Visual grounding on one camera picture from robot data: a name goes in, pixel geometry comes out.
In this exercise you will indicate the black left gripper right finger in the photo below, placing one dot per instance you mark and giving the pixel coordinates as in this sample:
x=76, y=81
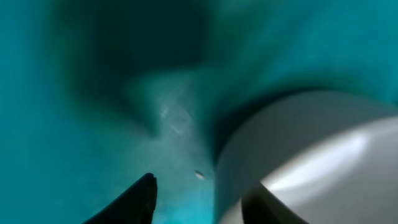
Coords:
x=260, y=206

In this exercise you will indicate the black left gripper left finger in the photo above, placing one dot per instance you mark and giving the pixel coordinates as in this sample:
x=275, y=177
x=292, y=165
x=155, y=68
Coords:
x=136, y=205

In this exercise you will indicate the bowl of rice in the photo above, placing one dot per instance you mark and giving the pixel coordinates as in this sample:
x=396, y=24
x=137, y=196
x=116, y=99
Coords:
x=330, y=157

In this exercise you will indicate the stray rice grain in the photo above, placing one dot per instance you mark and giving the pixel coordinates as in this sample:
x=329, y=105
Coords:
x=199, y=175

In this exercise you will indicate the teal serving tray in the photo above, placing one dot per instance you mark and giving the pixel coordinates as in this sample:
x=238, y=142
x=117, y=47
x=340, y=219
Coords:
x=94, y=94

